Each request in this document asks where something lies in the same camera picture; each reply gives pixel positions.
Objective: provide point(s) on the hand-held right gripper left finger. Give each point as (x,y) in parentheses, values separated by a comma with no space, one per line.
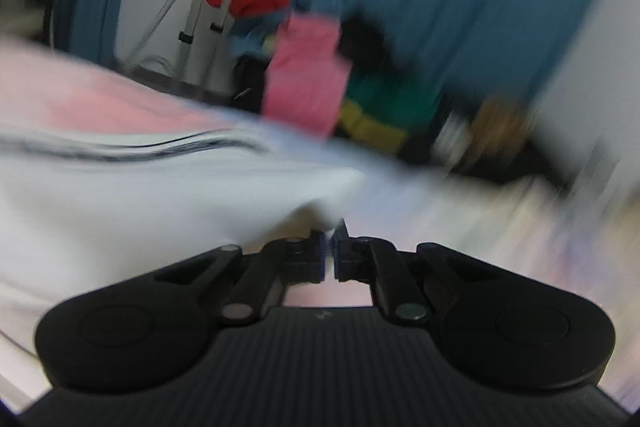
(316,257)

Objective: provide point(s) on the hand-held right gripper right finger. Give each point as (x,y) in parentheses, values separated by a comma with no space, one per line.
(342,257)

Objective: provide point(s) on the white garment with black stripes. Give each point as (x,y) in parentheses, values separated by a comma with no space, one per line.
(150,202)

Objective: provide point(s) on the yellow cloth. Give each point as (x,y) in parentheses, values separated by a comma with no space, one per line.
(370,124)

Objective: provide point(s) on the green cloth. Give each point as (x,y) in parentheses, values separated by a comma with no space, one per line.
(387,99)

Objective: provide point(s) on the pink cloth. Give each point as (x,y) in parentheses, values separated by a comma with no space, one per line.
(309,77)

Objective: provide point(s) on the brown object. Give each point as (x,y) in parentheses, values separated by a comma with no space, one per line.
(495,119)

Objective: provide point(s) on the black cloth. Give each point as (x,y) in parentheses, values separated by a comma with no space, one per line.
(367,39)

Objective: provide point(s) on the pink bed sheet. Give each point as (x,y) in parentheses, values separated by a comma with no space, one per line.
(75,92)

